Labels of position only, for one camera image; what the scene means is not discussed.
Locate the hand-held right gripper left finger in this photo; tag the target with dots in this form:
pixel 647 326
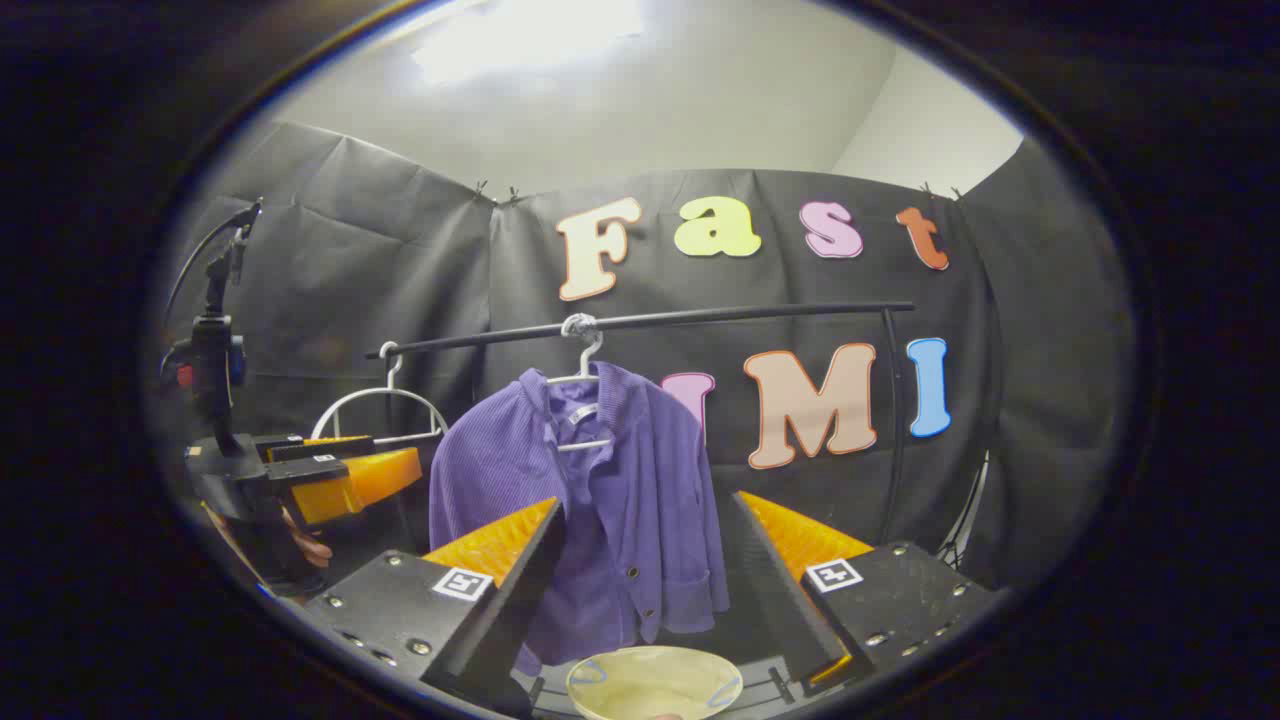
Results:
pixel 515 600

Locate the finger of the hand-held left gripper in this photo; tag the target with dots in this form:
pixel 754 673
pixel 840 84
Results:
pixel 300 445
pixel 310 468

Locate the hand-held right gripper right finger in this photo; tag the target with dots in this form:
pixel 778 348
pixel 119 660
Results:
pixel 780 600

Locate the beige laundry hamper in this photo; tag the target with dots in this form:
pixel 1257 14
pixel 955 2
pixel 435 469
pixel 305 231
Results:
pixel 650 685

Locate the purple ribbed shirt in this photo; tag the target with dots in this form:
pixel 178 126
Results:
pixel 640 500

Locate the white hanger with taped hook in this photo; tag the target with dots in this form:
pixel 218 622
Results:
pixel 585 445

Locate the white clothes hanger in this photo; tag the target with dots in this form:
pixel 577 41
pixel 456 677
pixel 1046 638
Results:
pixel 386 390

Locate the black backdrop cloth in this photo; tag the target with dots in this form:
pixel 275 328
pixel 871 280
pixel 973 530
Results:
pixel 380 260

